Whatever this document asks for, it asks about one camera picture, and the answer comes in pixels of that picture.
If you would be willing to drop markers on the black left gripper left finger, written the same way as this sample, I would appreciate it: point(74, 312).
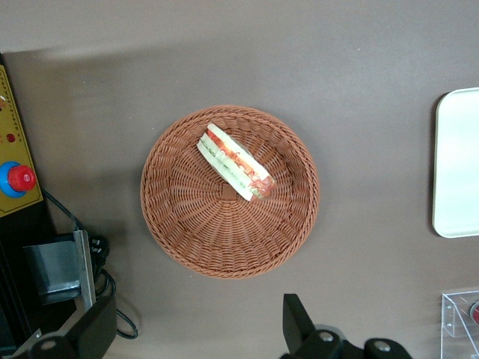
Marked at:
point(93, 329)

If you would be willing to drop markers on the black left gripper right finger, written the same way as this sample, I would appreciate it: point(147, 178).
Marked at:
point(299, 329)

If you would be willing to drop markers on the triangle sandwich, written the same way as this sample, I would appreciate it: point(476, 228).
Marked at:
point(232, 161)

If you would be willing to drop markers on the round brown wicker basket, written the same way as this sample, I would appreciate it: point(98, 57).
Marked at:
point(209, 232)

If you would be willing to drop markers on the cream plastic serving tray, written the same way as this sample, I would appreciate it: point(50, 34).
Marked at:
point(460, 164)

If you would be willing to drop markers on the black appliance housing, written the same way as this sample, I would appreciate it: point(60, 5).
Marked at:
point(15, 261)

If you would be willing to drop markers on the clear acrylic bottle rack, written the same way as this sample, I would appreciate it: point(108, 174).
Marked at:
point(454, 336)

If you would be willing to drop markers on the red emergency stop button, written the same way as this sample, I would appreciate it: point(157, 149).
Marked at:
point(22, 178)

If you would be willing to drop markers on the yellow control panel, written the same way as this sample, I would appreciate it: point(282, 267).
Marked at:
point(18, 112)

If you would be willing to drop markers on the grey metal bracket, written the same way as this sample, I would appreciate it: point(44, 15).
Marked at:
point(56, 261)

